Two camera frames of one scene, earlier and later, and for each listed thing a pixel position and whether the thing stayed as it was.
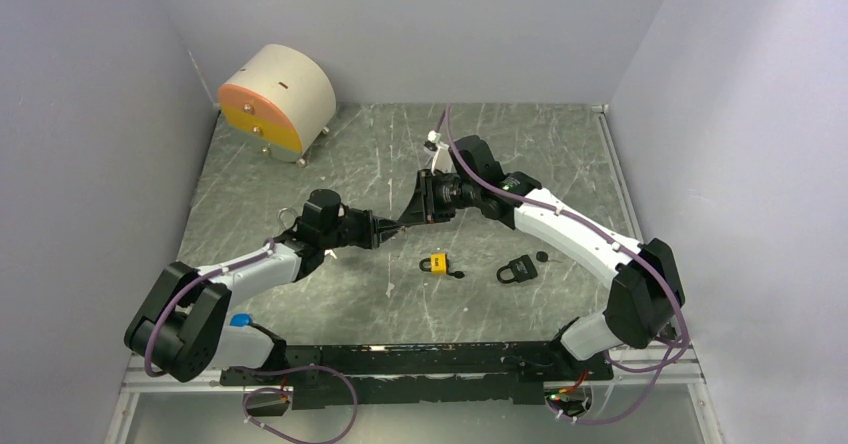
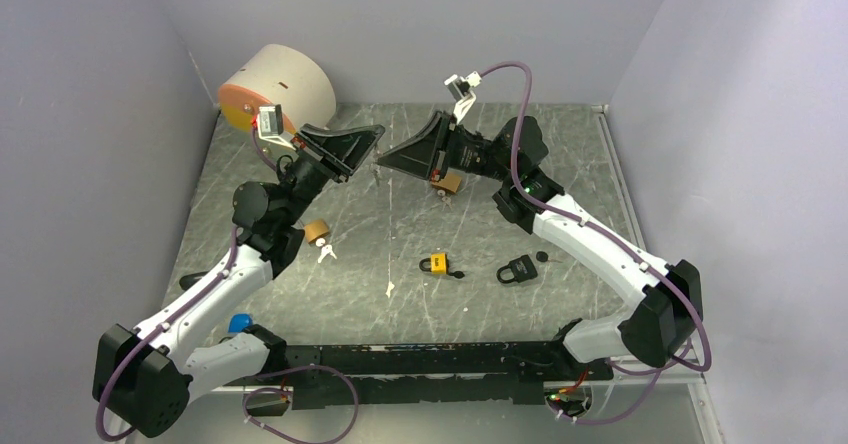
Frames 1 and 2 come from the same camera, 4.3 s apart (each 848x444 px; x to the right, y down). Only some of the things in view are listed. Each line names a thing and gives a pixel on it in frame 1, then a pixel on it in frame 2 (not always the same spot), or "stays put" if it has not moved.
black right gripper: x=423 y=207 → x=428 y=154
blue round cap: x=240 y=319 stays put
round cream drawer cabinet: x=279 y=101 stays put
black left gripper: x=374 y=230 → x=337 y=154
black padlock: x=523 y=269 stays put
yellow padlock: x=439 y=263 stays put
